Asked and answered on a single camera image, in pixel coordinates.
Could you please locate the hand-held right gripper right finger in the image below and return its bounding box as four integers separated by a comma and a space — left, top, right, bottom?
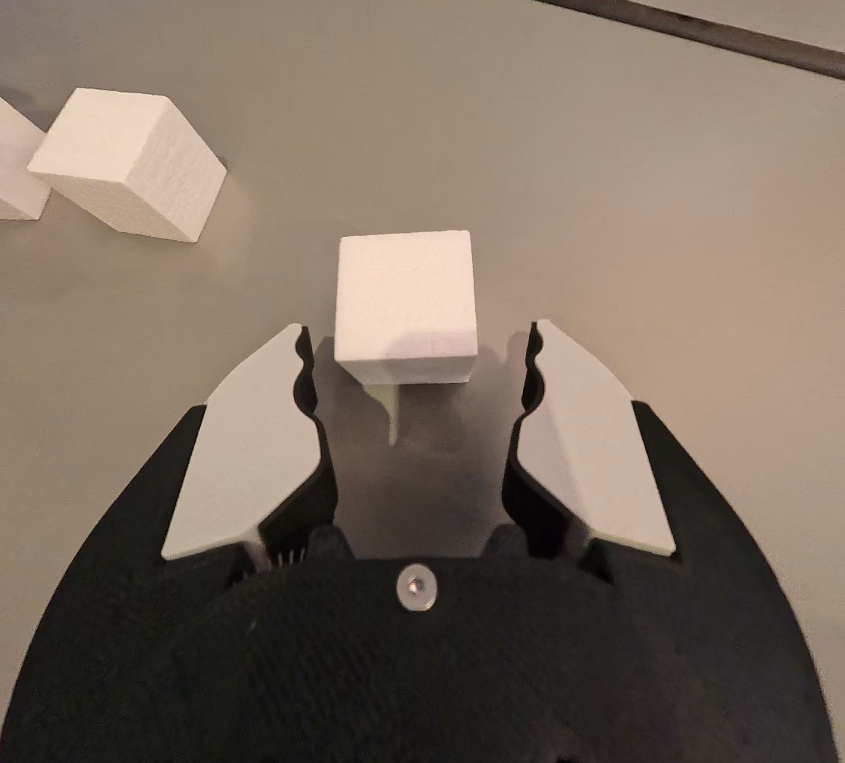
502, 318, 678, 566

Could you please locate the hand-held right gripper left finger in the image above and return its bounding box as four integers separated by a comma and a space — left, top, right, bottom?
160, 323, 339, 569

